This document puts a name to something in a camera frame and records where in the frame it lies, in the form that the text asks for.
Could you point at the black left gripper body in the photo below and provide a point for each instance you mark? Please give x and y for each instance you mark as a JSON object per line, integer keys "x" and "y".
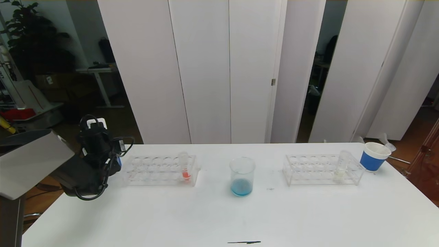
{"x": 97, "y": 145}

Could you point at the test tube with red pigment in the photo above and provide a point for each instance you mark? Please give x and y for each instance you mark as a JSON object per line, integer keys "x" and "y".
{"x": 387, "y": 146}
{"x": 186, "y": 175}

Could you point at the black and silver left robot arm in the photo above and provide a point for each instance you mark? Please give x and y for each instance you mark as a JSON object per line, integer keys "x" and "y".
{"x": 37, "y": 164}

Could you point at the clear acrylic test tube rack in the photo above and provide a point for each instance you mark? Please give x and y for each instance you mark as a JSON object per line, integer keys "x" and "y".
{"x": 308, "y": 169}
{"x": 161, "y": 171}

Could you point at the clear glass beaker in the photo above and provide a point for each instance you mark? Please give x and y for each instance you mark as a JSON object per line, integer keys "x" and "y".
{"x": 242, "y": 180}

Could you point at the test tube with white pigment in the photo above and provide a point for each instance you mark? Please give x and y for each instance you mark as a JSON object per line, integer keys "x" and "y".
{"x": 341, "y": 168}

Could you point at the blue and white cup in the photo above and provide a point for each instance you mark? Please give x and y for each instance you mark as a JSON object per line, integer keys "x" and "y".
{"x": 119, "y": 162}
{"x": 373, "y": 162}

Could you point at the black bin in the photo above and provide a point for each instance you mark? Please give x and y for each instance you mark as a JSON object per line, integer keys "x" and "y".
{"x": 72, "y": 113}

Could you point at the white machine base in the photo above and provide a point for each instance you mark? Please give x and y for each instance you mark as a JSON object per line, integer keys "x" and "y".
{"x": 41, "y": 120}

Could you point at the white standing desk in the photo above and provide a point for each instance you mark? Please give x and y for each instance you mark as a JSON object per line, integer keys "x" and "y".
{"x": 99, "y": 70}

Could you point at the brown cardboard box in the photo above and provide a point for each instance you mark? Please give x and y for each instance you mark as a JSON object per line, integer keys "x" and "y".
{"x": 46, "y": 81}

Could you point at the white leaning board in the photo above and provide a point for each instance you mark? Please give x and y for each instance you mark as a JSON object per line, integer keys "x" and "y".
{"x": 29, "y": 96}

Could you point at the yellow tool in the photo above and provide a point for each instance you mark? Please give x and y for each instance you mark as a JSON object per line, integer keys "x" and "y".
{"x": 7, "y": 126}

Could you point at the metal chair leg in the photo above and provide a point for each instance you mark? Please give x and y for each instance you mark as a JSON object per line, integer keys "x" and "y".
{"x": 31, "y": 215}

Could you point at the black backpack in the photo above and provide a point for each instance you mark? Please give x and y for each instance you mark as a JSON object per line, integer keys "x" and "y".
{"x": 106, "y": 49}

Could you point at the dark green potted plant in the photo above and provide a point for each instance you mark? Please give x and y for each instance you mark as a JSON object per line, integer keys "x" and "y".
{"x": 34, "y": 41}

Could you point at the white partition foot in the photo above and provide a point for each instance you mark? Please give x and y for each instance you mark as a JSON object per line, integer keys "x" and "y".
{"x": 360, "y": 140}
{"x": 382, "y": 137}

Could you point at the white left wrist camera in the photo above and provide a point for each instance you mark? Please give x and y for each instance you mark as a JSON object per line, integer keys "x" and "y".
{"x": 96, "y": 122}

